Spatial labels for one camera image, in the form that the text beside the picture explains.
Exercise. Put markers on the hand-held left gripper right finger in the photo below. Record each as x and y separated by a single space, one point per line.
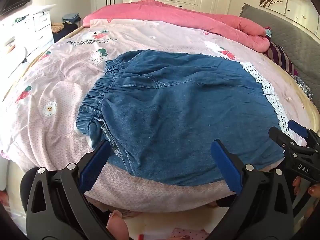
226 165

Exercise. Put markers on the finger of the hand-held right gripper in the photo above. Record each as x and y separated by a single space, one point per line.
296 127
281 137

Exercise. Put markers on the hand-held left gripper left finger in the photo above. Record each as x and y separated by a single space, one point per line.
96 160

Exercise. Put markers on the person's right hand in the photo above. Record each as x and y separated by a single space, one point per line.
297 186

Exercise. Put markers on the beige bed mattress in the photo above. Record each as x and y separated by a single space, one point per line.
307 115

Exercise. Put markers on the dark floral cloth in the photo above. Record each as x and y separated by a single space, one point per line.
303 87

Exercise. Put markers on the purple striped cloth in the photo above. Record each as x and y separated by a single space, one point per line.
280 57

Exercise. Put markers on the grey quilted headboard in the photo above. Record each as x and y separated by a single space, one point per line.
295 45

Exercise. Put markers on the pink strawberry printed quilt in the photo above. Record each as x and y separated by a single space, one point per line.
62 80

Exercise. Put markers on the brown fuzzy cloth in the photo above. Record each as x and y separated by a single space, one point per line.
58 27

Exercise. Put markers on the folded blue clothes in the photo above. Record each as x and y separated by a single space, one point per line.
71 17

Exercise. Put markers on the white drawer dresser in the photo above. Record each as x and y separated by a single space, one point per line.
37 22

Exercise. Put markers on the pink comforter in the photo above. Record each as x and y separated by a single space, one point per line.
162 15

